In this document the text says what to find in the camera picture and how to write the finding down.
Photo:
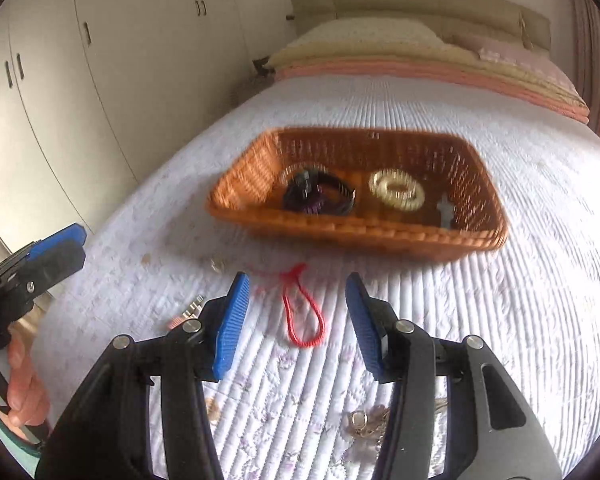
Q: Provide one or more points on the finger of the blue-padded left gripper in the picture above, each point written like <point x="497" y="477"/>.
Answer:
<point x="40" y="273"/>
<point x="74" y="232"/>

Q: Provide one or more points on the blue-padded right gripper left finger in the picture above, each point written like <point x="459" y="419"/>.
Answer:
<point x="104" y="431"/>

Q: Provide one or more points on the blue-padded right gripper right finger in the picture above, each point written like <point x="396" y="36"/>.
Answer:
<point x="491" y="431"/>

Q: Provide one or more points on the pink-headed key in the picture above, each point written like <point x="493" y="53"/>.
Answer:
<point x="191" y="311"/>

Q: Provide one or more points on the black watch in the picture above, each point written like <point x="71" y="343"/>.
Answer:
<point x="311" y="191"/>

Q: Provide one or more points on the teal sleeve forearm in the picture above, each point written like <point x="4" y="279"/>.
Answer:
<point x="26" y="456"/>

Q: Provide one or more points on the person's left hand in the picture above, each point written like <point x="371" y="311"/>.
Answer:
<point x="27" y="397"/>

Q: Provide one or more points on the small gold earring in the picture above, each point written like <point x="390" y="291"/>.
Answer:
<point x="217" y="265"/>

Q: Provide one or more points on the white built-in wardrobe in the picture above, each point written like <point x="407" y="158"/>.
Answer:
<point x="95" y="95"/>

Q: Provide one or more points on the white quilted bedspread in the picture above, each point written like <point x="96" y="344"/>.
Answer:
<point x="281" y="411"/>

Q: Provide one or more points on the orange wicker basket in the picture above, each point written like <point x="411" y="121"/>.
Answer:
<point x="461" y="214"/>

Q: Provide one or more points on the dark object on nightstand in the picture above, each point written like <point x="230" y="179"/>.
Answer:
<point x="262" y="68"/>

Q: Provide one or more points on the folded yellow pink blankets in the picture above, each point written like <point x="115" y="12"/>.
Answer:
<point x="445" y="63"/>

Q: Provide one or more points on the pink pillow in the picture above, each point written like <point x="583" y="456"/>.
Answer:
<point x="497" y="51"/>

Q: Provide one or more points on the cream floral pillow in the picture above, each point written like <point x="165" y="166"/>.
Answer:
<point x="374" y="29"/>

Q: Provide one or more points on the beige padded headboard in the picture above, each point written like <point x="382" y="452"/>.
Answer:
<point x="499" y="19"/>

